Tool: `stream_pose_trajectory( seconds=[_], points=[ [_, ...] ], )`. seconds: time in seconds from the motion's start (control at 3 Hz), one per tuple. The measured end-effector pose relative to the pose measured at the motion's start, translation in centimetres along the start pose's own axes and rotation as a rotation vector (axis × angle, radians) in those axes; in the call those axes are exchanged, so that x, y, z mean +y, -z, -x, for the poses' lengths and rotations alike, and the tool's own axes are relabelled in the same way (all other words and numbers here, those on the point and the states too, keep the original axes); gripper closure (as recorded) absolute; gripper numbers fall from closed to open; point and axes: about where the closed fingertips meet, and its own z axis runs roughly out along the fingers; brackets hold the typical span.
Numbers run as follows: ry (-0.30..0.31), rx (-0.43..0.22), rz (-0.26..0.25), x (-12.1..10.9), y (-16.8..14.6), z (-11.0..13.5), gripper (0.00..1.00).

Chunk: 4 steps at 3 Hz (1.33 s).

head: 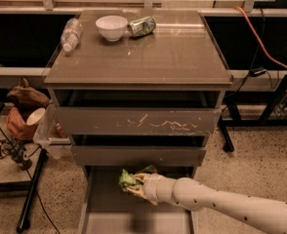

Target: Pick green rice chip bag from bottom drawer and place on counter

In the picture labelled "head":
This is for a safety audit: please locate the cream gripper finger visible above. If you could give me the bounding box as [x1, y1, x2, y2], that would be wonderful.
[123, 185, 158, 206]
[133, 173, 150, 183]

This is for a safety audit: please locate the green rice chip bag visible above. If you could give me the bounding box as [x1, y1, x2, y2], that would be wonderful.
[118, 165, 157, 189]

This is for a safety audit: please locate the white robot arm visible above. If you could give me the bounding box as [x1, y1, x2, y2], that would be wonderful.
[119, 170, 287, 234]

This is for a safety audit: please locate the bottom grey open drawer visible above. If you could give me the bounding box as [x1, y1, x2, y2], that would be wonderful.
[78, 167, 197, 234]

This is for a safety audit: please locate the middle grey drawer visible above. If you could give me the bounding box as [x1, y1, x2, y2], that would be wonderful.
[71, 145, 206, 167]

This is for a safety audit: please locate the top grey drawer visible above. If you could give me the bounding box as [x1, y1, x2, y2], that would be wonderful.
[56, 107, 221, 136]

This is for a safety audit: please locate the grey drawer cabinet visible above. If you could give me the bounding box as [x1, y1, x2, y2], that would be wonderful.
[43, 9, 233, 234]

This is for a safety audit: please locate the clear plastic bin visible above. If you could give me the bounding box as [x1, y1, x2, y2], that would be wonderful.
[33, 103, 71, 159]

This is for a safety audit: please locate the black stand leg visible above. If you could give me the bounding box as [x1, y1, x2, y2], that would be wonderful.
[16, 149, 48, 234]

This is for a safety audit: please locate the white cup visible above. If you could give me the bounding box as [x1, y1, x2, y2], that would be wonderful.
[26, 107, 46, 126]

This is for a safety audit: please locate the small grey clamp device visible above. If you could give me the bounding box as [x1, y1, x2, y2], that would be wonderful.
[1, 138, 32, 171]

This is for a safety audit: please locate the green soda can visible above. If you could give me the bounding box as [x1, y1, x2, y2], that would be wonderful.
[128, 17, 156, 37]

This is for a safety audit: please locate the white bowl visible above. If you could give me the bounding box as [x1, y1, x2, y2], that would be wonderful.
[96, 16, 128, 42]

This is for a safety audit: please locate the black power adapter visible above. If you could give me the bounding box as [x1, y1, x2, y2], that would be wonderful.
[250, 67, 267, 77]

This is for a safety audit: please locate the clear plastic water bottle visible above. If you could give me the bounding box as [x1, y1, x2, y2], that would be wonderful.
[61, 18, 82, 53]

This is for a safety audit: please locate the black floor cable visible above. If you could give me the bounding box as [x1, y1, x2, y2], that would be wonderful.
[0, 113, 62, 234]

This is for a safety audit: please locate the orange cable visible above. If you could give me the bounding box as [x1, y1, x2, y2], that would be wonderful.
[233, 5, 287, 72]

